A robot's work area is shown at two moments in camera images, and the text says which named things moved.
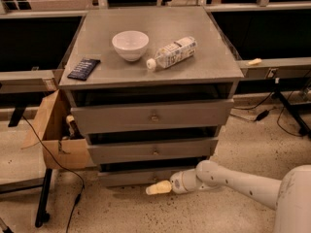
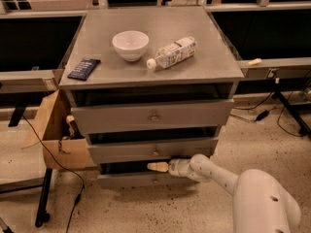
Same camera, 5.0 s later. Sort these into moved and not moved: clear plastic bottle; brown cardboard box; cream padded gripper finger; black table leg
Moved: cream padded gripper finger
Not moved: black table leg; brown cardboard box; clear plastic bottle
